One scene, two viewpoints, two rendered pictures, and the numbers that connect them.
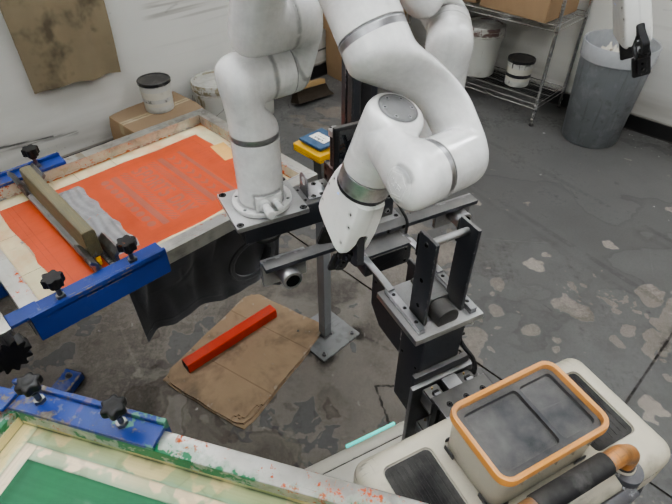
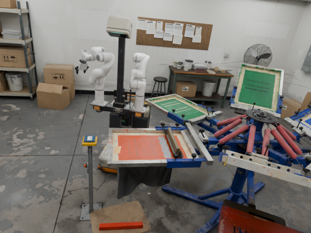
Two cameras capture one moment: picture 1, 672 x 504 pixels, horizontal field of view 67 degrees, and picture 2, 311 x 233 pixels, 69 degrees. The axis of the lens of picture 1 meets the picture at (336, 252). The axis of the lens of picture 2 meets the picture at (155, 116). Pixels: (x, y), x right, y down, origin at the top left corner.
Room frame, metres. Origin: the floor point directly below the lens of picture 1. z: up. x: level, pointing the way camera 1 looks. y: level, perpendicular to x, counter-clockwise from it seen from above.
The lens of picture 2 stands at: (2.67, 1.49, 2.13)
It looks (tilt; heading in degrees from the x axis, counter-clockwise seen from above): 25 degrees down; 212
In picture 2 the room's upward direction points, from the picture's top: 7 degrees clockwise
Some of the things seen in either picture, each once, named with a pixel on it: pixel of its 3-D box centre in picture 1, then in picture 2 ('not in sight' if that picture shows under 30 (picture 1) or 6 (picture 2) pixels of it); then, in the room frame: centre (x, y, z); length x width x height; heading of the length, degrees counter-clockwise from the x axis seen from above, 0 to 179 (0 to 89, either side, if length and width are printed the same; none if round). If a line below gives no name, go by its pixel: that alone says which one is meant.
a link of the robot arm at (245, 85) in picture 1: (254, 93); (139, 88); (0.89, 0.15, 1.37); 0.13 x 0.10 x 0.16; 126
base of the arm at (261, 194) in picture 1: (261, 173); (139, 101); (0.87, 0.15, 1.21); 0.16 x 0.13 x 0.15; 27
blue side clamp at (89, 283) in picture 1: (102, 286); (169, 130); (0.79, 0.51, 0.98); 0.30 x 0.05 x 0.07; 134
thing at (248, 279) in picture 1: (206, 265); not in sight; (1.07, 0.37, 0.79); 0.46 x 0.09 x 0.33; 134
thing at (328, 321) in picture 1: (323, 253); (90, 178); (1.47, 0.05, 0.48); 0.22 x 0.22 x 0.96; 44
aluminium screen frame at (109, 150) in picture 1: (140, 192); (151, 144); (1.16, 0.54, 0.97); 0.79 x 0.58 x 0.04; 134
